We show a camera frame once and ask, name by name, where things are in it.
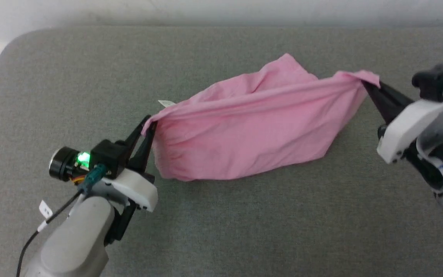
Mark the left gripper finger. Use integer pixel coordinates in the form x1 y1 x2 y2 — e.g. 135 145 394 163
129 123 157 174
125 115 152 149

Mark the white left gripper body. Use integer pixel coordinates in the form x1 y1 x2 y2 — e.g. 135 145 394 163
102 168 158 212

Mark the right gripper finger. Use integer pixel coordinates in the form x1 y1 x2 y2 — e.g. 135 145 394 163
379 82 415 112
361 81 395 125

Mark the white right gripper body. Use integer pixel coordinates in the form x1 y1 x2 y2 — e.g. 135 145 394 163
377 98 443 164

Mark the pink cloth garment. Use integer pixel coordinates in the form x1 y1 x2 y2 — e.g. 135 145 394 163
142 53 381 182

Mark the black round left gripper motor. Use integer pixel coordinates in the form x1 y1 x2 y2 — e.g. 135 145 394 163
48 146 80 182

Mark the grey fabric sofa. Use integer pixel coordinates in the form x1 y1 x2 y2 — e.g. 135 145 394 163
0 25 443 277

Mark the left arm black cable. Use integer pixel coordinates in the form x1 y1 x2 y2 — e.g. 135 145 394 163
15 165 107 277

